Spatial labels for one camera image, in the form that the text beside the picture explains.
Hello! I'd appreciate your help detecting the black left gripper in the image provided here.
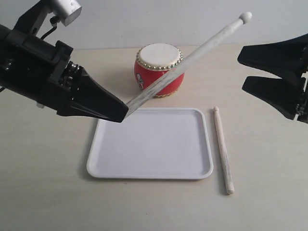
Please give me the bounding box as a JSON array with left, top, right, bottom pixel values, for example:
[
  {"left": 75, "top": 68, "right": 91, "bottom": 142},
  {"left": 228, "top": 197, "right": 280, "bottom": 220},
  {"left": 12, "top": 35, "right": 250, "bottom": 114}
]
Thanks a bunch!
[{"left": 0, "top": 40, "right": 129, "bottom": 123}]

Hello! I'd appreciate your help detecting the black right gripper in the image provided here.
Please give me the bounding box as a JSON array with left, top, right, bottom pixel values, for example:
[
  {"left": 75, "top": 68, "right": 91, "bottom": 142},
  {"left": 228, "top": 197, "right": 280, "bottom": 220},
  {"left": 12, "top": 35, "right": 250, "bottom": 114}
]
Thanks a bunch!
[{"left": 237, "top": 34, "right": 308, "bottom": 123}]

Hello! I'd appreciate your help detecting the whitewashed drumstick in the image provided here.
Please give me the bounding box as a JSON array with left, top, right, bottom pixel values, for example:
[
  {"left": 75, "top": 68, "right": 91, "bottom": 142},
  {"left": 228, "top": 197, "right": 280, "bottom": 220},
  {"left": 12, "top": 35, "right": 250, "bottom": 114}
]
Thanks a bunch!
[
  {"left": 213, "top": 106, "right": 235, "bottom": 195},
  {"left": 125, "top": 12, "right": 252, "bottom": 117}
]

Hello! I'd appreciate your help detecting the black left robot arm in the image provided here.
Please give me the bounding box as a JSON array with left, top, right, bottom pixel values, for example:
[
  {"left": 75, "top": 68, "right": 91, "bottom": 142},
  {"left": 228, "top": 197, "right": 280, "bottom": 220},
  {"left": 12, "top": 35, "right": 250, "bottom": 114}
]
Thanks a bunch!
[{"left": 0, "top": 26, "right": 128, "bottom": 123}]

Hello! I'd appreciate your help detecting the small red drum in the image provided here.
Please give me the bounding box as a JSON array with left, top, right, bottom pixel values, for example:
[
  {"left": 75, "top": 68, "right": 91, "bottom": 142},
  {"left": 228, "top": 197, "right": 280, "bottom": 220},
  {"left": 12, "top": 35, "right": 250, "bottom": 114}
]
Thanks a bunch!
[{"left": 134, "top": 43, "right": 183, "bottom": 90}]

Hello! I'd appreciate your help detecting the white plastic tray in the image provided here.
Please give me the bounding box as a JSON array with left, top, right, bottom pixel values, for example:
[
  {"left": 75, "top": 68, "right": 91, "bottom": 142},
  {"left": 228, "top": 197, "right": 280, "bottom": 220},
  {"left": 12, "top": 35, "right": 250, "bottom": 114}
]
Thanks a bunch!
[{"left": 87, "top": 107, "right": 214, "bottom": 180}]

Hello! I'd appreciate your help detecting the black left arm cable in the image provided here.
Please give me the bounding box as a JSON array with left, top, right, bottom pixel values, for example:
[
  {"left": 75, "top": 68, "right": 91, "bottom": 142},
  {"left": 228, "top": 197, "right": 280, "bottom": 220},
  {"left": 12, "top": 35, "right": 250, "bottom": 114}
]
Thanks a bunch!
[{"left": 39, "top": 15, "right": 61, "bottom": 40}]

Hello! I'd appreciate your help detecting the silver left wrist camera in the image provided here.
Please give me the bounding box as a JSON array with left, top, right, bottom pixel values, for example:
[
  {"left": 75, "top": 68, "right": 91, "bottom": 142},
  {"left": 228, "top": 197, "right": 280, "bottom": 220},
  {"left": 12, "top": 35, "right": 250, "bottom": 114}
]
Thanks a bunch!
[{"left": 50, "top": 0, "right": 82, "bottom": 26}]

